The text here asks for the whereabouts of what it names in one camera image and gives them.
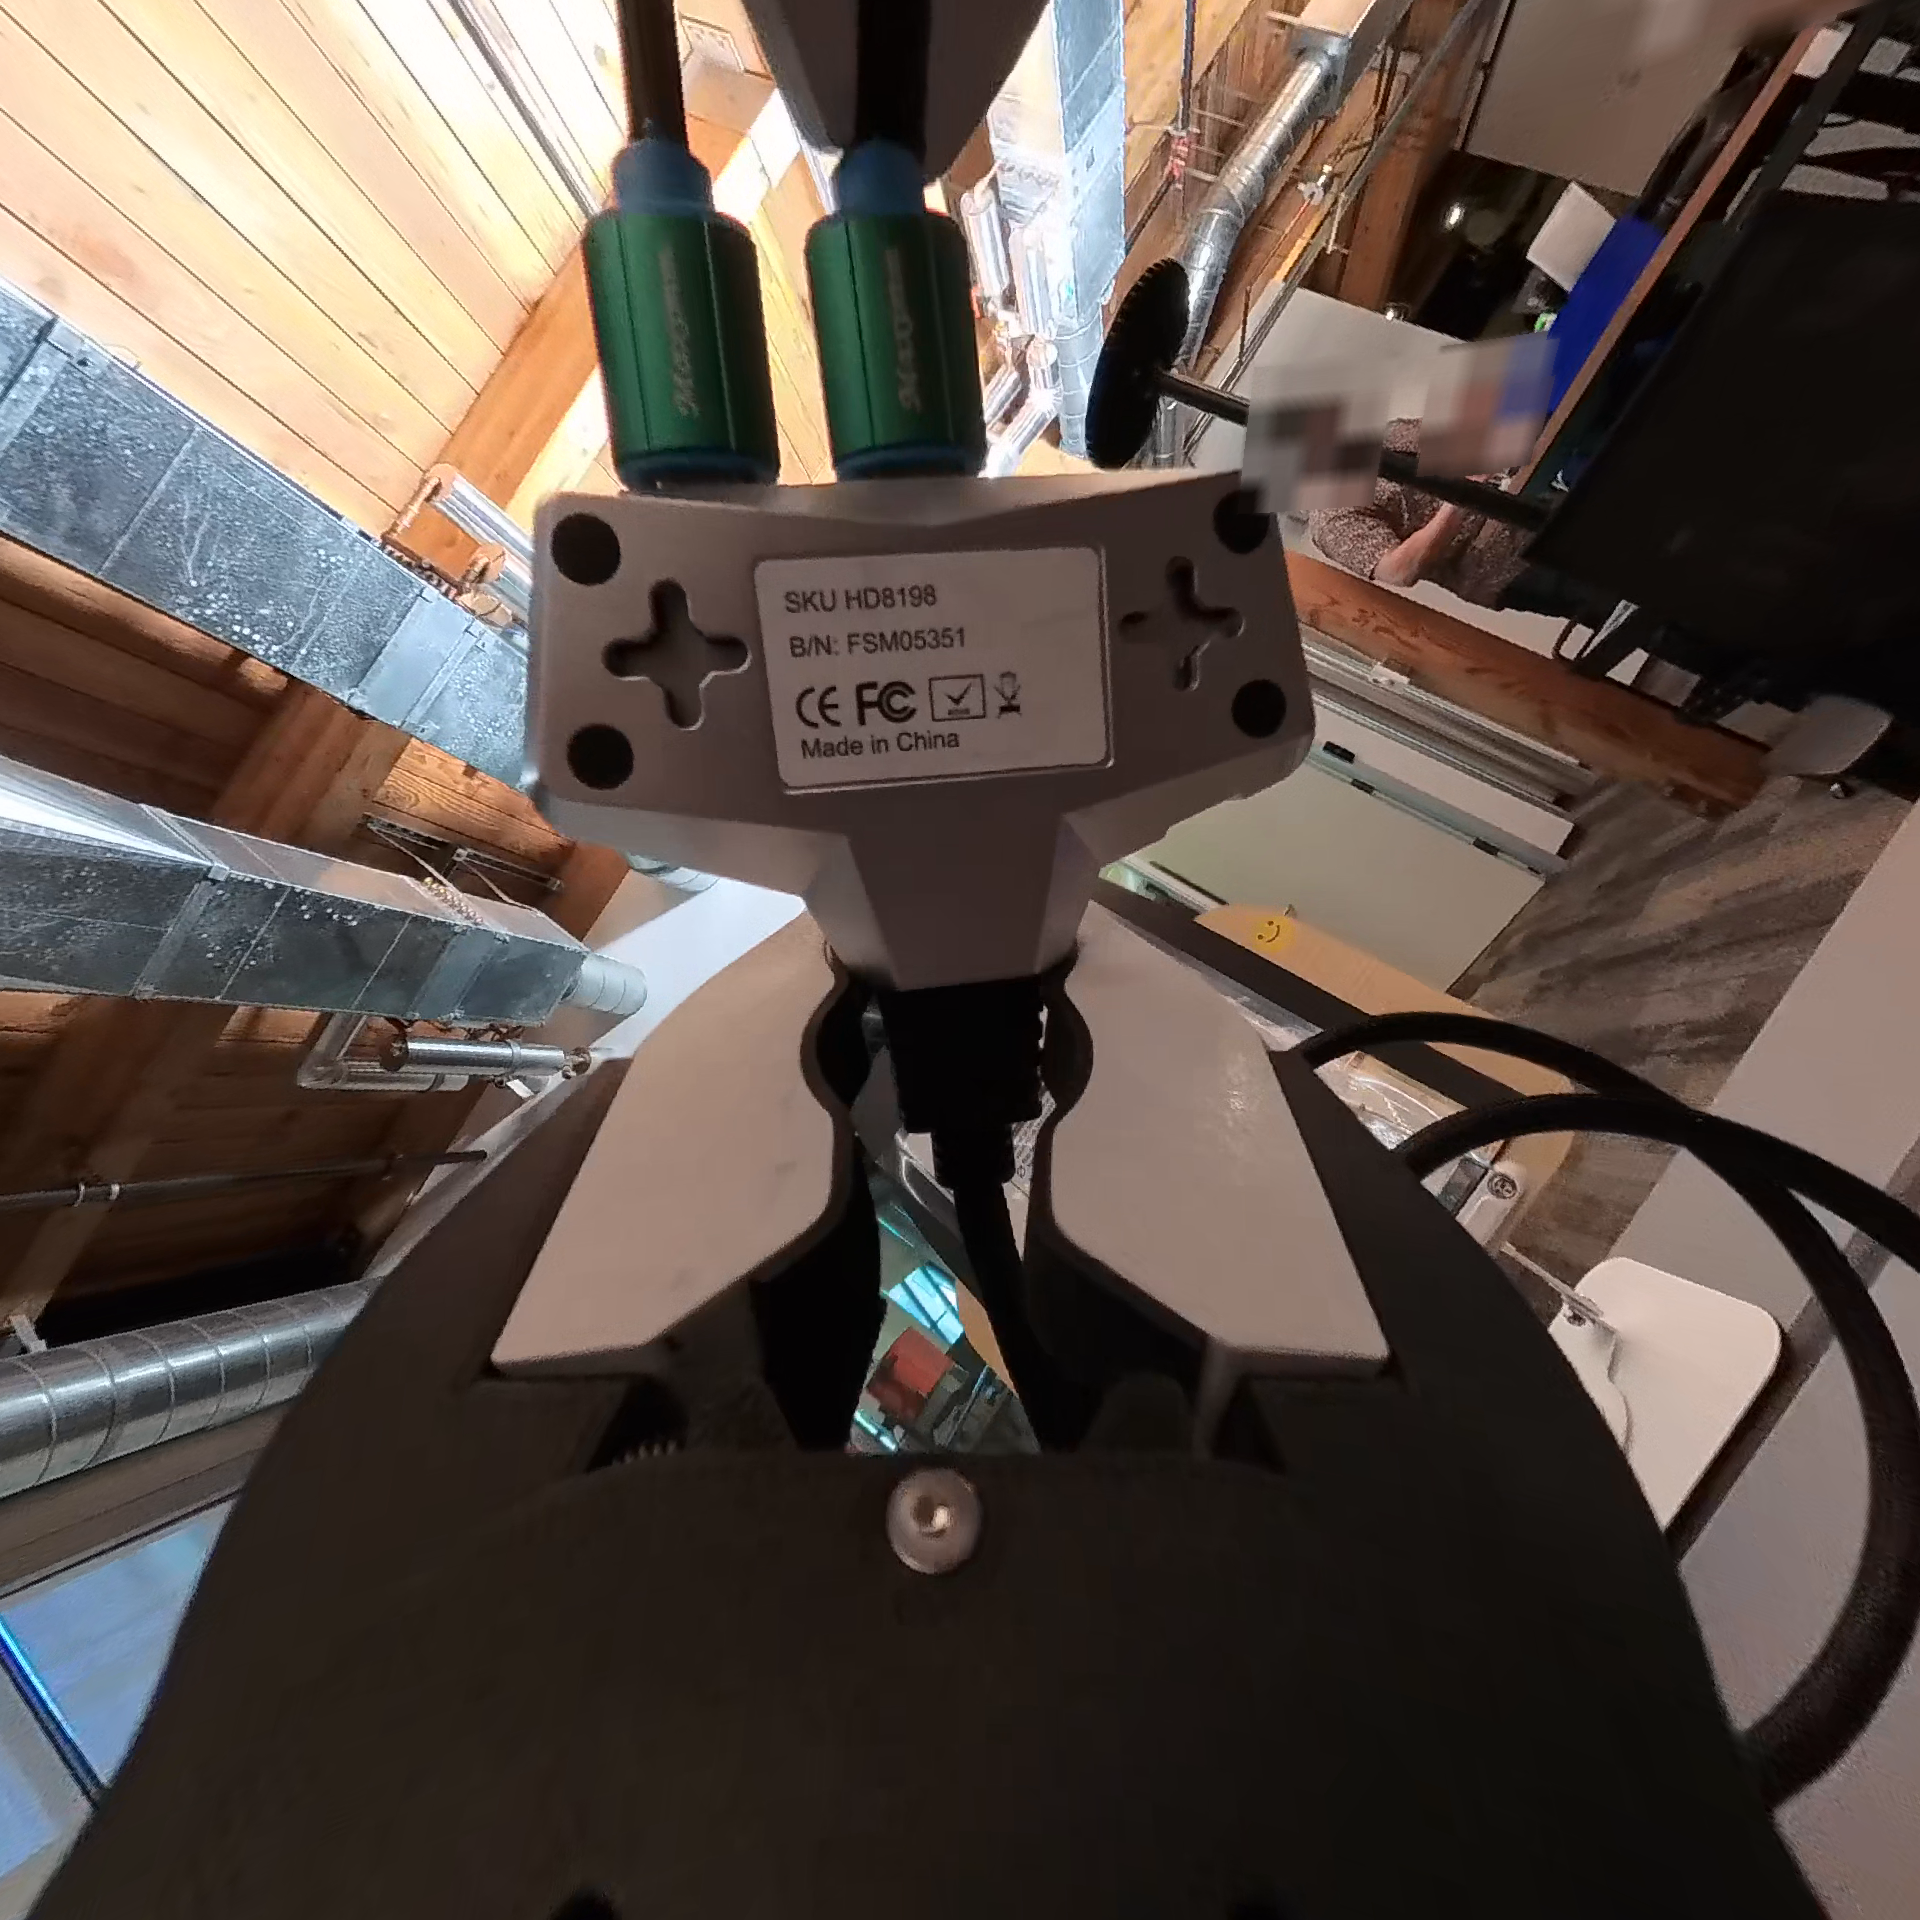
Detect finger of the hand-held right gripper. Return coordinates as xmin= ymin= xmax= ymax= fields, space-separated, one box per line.
xmin=742 ymin=0 xmax=1048 ymax=184

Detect white tablet stand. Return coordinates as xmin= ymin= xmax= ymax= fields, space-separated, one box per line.
xmin=1546 ymin=1256 xmax=1788 ymax=1532

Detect large black panel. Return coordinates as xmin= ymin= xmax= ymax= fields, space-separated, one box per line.
xmin=1513 ymin=187 xmax=1920 ymax=737

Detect smooth black splitter cable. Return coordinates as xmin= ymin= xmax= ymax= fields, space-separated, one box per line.
xmin=886 ymin=975 xmax=1920 ymax=1804

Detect round spiral metal duct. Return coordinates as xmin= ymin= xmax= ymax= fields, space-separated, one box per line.
xmin=0 ymin=1290 xmax=370 ymax=1503

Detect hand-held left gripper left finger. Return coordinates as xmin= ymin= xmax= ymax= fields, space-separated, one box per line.
xmin=491 ymin=914 xmax=870 ymax=1376

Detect metal hdmi splitter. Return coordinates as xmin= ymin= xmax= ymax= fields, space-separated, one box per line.
xmin=526 ymin=459 xmax=1318 ymax=992

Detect large grid window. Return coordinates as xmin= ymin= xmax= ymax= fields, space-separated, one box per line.
xmin=0 ymin=1499 xmax=244 ymax=1823

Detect rectangular foil duct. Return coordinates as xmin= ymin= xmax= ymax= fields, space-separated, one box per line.
xmin=0 ymin=284 xmax=533 ymax=751
xmin=0 ymin=757 xmax=652 ymax=1039

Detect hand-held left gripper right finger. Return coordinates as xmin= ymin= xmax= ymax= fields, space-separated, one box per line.
xmin=1030 ymin=914 xmax=1396 ymax=1367

